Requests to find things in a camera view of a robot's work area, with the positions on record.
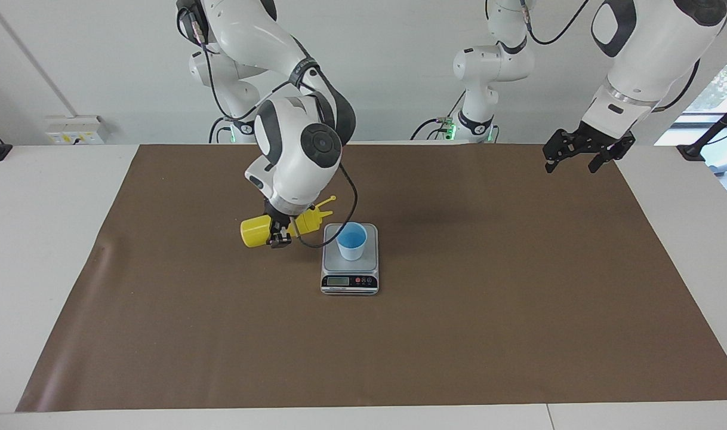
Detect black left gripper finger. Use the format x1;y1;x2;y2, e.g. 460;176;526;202
589;133;636;174
543;130;573;174

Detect yellow squeeze bottle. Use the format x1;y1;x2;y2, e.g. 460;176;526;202
240;195;337;248

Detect light blue plastic cup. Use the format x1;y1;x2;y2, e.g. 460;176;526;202
337;222;368;262

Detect silver digital kitchen scale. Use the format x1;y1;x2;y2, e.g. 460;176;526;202
321;223;380;296

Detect bright window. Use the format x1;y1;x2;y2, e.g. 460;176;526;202
655;45;727;147

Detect brown table mat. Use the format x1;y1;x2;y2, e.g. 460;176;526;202
16;142;727;413

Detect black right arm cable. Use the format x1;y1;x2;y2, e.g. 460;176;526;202
184;6;359;249

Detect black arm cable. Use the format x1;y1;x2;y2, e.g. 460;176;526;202
184;6;359;249
519;0;702;114

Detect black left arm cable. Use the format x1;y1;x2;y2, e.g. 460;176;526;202
519;0;702;114

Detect black left base cable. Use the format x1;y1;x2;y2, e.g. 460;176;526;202
410;90;467;142

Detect white wall socket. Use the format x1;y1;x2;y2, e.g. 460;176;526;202
45;115;109;146

